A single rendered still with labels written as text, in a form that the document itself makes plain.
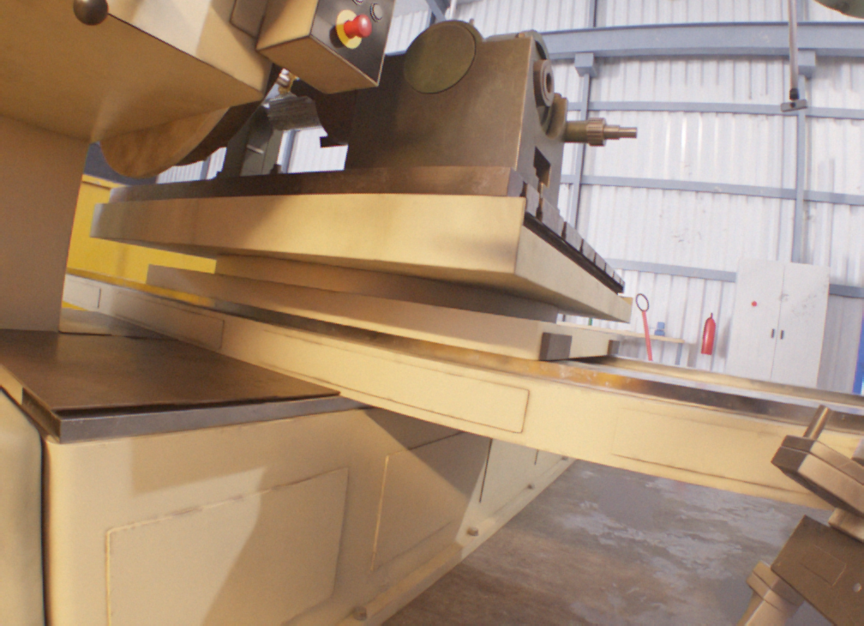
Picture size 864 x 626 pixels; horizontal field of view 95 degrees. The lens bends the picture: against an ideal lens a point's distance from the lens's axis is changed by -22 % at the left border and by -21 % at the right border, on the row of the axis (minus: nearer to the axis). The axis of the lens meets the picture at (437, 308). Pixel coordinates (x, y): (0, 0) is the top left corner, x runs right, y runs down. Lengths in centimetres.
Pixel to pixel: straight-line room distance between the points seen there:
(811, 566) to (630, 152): 791
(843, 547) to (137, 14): 78
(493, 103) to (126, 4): 50
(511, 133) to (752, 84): 802
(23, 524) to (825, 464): 74
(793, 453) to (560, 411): 49
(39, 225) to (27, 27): 60
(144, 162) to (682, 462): 103
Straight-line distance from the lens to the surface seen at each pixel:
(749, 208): 791
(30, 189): 124
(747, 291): 705
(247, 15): 72
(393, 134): 84
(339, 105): 99
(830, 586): 37
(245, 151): 121
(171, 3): 66
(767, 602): 44
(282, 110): 118
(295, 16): 68
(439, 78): 84
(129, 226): 136
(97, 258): 319
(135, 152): 105
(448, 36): 87
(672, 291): 763
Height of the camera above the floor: 79
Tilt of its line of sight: level
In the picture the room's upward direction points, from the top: 9 degrees clockwise
